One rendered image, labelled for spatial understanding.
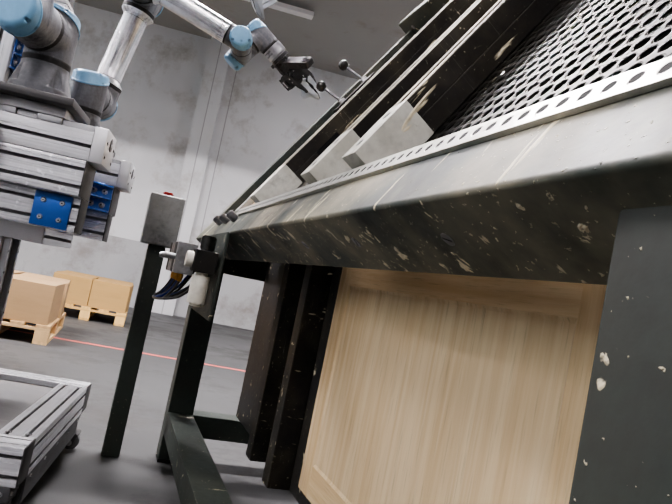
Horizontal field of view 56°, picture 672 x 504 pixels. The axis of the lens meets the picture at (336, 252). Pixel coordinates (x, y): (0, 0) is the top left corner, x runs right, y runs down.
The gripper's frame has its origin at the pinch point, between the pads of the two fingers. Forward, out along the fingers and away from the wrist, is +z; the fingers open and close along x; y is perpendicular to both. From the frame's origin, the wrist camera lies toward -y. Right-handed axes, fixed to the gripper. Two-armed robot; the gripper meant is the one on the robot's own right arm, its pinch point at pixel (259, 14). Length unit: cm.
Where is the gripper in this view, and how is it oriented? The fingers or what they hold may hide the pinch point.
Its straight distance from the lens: 161.6
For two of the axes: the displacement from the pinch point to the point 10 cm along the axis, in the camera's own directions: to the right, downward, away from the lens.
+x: -2.0, 0.3, 9.8
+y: 9.4, -2.7, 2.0
